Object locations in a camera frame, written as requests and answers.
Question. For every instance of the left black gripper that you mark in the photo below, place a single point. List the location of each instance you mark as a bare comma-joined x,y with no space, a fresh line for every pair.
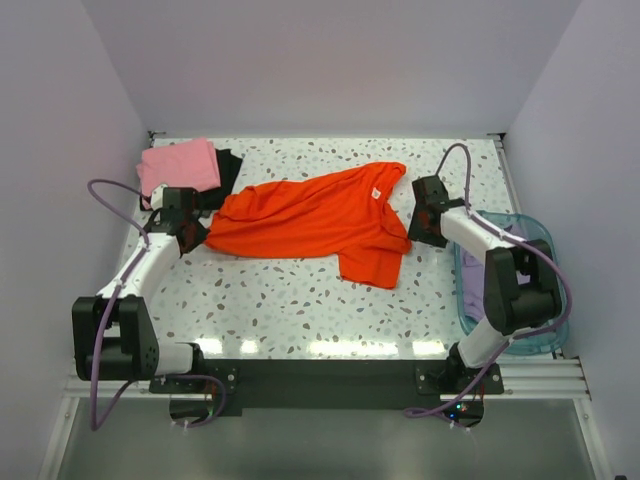
201,232

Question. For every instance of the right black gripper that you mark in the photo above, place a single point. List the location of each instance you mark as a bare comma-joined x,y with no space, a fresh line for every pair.
415,232

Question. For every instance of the orange t shirt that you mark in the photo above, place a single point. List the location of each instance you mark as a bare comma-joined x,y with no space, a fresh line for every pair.
346,214

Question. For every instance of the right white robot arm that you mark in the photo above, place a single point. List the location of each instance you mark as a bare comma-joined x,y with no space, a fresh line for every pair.
521,293

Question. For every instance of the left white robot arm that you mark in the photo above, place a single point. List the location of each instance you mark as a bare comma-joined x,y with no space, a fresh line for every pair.
113,332

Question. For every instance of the folded pink t shirt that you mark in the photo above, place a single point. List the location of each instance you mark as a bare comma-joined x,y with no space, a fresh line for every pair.
187,164

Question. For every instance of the folded black t shirt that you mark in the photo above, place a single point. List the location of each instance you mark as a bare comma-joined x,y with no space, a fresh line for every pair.
229,168

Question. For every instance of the lavender t shirt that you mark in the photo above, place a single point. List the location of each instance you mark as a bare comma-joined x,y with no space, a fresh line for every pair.
471,282

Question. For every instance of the teal plastic basket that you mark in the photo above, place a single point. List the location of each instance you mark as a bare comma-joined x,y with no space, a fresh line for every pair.
531,229

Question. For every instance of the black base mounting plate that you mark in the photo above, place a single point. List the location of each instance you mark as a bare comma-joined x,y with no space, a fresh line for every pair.
320,384

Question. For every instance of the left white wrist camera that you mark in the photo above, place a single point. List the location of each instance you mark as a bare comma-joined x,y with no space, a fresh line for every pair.
156,199

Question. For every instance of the aluminium frame rail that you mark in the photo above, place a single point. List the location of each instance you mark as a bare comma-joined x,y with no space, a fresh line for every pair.
533,379

